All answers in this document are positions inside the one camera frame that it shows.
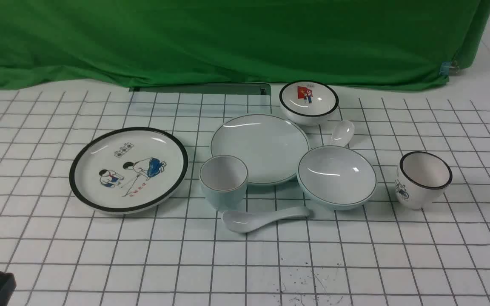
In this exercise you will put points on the pale blue cup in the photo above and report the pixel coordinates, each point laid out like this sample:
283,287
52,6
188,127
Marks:
224,181

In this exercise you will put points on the pale blue ceramic spoon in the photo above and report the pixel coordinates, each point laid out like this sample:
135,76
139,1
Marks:
243,222

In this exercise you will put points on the pale blue shallow bowl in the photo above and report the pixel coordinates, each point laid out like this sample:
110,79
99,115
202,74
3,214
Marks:
336,178

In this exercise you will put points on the pale blue flat plate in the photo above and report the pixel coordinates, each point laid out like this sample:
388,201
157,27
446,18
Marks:
271,147

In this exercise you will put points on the black-rimmed cartoon bowl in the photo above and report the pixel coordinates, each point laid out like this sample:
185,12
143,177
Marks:
308,103

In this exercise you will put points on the black-rimmed cartoon plate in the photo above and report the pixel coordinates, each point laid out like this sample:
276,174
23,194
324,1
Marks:
128,170

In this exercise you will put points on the green backdrop cloth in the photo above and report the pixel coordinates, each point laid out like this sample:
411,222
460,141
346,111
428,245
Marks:
403,45

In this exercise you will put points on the black-rimmed white cup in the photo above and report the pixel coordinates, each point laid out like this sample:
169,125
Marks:
421,178

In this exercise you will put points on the blue binder clip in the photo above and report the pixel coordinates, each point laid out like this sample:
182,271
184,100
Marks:
449,68

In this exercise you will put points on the white printed-handle spoon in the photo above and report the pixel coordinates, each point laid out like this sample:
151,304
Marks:
342,133

